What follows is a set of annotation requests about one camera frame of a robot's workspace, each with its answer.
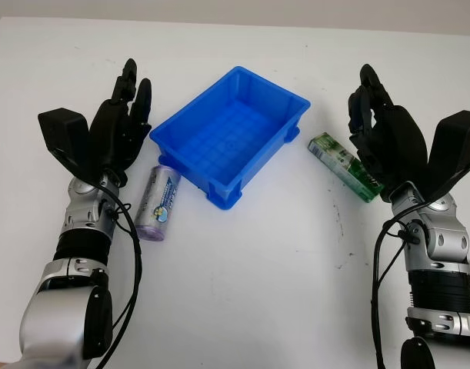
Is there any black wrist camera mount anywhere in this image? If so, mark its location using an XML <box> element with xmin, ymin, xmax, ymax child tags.
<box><xmin>425</xmin><ymin>110</ymin><xmax>470</xmax><ymax>203</ymax></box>
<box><xmin>37</xmin><ymin>108</ymin><xmax>107</xmax><ymax>184</ymax></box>

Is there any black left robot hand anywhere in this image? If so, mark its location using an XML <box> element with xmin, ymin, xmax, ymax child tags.
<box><xmin>88</xmin><ymin>58</ymin><xmax>153</xmax><ymax>189</ymax></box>

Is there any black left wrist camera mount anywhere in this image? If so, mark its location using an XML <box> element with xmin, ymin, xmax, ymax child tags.
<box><xmin>37</xmin><ymin>108</ymin><xmax>107</xmax><ymax>184</ymax></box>

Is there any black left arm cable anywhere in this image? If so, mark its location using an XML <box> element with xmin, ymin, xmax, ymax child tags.
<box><xmin>94</xmin><ymin>179</ymin><xmax>144</xmax><ymax>369</ymax></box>

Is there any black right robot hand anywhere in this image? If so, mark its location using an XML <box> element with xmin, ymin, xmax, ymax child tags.
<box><xmin>347</xmin><ymin>64</ymin><xmax>430</xmax><ymax>201</ymax></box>

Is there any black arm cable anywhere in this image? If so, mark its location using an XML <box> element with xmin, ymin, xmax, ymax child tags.
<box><xmin>94</xmin><ymin>179</ymin><xmax>144</xmax><ymax>369</ymax></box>
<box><xmin>371</xmin><ymin>201</ymin><xmax>422</xmax><ymax>369</ymax></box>

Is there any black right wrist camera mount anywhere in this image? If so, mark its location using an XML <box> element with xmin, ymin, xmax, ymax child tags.
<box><xmin>425</xmin><ymin>110</ymin><xmax>470</xmax><ymax>203</ymax></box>

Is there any green rectangular carton box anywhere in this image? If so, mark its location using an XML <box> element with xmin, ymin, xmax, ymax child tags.
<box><xmin>307</xmin><ymin>132</ymin><xmax>385</xmax><ymax>203</ymax></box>

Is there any purple trash bag roll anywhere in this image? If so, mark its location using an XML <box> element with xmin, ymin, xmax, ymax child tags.
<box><xmin>134</xmin><ymin>165</ymin><xmax>182</xmax><ymax>242</ymax></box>

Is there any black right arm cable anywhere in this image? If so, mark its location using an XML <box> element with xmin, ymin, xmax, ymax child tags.
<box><xmin>371</xmin><ymin>201</ymin><xmax>422</xmax><ymax>369</ymax></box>

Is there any blue plastic tray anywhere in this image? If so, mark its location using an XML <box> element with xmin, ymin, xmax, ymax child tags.
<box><xmin>148</xmin><ymin>65</ymin><xmax>312</xmax><ymax>212</ymax></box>

